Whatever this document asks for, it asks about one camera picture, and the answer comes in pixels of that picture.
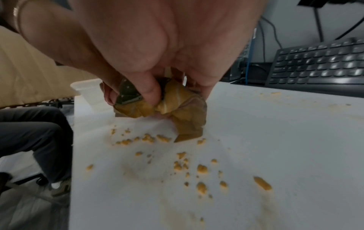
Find black office chair base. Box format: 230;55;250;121
0;171;49;194

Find black keyboard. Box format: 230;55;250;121
265;37;364;86

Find thick black computer cable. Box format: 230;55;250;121
312;6;325;42

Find person's right hand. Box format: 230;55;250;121
68;0;269;107

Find scattered yellow crumbs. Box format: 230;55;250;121
85;92;353;223

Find clear plastic floor sheet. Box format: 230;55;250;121
0;152;72;230

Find person's left hand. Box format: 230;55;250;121
17;0;134;106

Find white partition panel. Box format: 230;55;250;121
250;0;364;63

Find brown cardboard box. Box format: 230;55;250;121
0;25;100;108

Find translucent plastic container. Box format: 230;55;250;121
70;78;113;113

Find yellow and green cleaning cloth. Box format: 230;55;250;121
99;67;208;143

